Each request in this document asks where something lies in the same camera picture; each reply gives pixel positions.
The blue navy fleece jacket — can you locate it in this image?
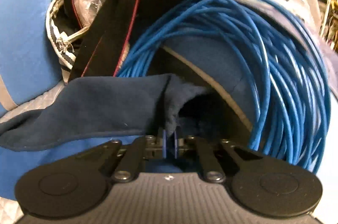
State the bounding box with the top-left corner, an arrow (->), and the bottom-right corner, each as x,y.
1,36 -> 257,199

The white quilted bed cover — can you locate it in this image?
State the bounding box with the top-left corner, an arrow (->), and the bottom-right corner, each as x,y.
1,81 -> 65,224

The blue striped pillow right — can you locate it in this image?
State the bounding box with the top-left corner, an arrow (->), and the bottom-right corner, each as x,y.
1,0 -> 61,115

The blue coiled cable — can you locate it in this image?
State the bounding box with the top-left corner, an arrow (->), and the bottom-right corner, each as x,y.
116,0 -> 332,174

